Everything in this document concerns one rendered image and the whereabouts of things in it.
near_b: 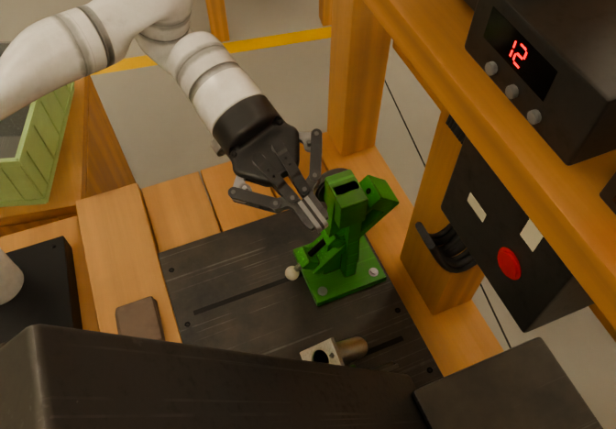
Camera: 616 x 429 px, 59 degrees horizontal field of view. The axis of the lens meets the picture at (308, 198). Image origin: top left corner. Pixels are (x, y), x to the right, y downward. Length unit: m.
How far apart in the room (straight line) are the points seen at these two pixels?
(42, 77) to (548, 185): 0.49
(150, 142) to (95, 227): 1.39
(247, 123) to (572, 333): 1.81
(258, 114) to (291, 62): 2.30
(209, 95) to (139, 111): 2.15
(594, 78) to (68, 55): 0.49
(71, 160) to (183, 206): 0.40
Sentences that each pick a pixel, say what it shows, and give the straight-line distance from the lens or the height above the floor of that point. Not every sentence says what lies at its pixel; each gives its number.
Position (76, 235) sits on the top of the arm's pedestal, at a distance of 1.32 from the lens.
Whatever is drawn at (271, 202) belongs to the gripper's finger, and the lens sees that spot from 0.58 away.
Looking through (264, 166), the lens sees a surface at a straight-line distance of 0.59.
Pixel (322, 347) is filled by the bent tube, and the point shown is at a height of 1.21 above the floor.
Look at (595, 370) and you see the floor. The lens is 2.21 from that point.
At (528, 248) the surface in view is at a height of 1.45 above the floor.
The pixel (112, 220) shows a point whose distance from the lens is 1.25.
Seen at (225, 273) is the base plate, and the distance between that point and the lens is 1.12.
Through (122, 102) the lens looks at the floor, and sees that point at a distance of 2.83.
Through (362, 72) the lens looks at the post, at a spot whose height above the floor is 1.13.
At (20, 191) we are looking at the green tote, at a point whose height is 0.85.
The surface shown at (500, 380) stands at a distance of 0.71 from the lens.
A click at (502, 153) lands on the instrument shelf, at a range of 0.49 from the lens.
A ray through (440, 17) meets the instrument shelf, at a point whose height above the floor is 1.54.
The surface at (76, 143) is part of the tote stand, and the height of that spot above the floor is 0.79.
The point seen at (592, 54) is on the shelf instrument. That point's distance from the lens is 0.47.
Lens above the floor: 1.88
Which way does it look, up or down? 55 degrees down
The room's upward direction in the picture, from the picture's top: straight up
